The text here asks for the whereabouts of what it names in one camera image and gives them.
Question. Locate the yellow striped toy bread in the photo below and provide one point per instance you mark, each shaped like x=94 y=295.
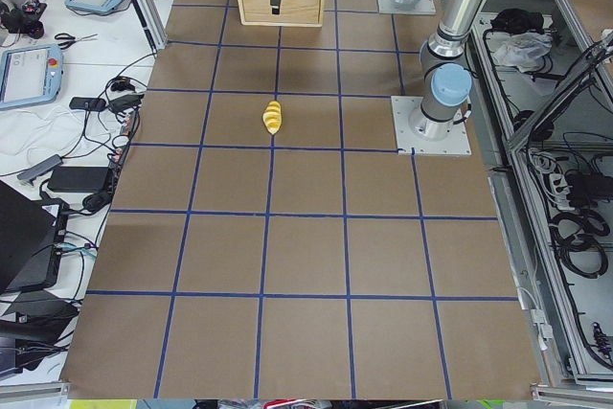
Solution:
x=272 y=117

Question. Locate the small black phone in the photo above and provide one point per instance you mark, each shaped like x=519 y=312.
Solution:
x=89 y=104

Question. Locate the white crumpled cloth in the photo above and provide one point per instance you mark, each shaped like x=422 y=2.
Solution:
x=524 y=51

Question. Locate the near blue teach pendant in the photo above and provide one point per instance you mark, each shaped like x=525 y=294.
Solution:
x=30 y=75

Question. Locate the black power adapter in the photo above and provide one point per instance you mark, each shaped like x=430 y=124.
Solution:
x=66 y=179

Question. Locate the black laptop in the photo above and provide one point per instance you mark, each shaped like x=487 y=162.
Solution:
x=31 y=231

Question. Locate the black handled scissors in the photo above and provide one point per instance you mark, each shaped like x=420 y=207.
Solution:
x=65 y=40

